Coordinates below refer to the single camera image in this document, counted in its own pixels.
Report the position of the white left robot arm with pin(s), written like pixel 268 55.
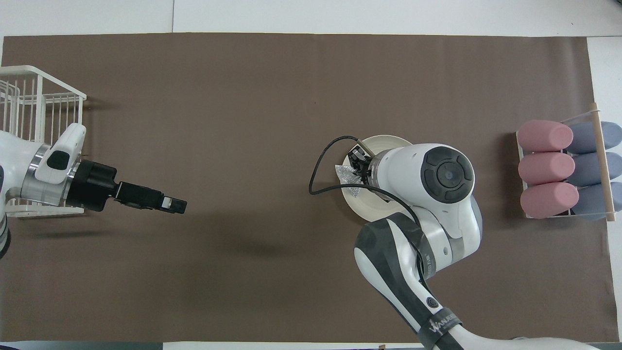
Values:
pixel 14 160

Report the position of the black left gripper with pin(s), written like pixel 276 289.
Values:
pixel 92 187

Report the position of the blue cup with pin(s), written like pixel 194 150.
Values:
pixel 588 169
pixel 590 201
pixel 585 137

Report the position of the white cup holder rack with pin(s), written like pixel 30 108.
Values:
pixel 602 160

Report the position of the cream round plate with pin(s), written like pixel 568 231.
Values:
pixel 362 204

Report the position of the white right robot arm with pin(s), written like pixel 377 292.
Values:
pixel 408 165

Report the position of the pink cup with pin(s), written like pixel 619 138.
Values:
pixel 546 168
pixel 549 200
pixel 544 136

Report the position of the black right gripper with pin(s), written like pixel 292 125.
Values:
pixel 362 165

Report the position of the brown table mat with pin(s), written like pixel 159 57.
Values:
pixel 243 121

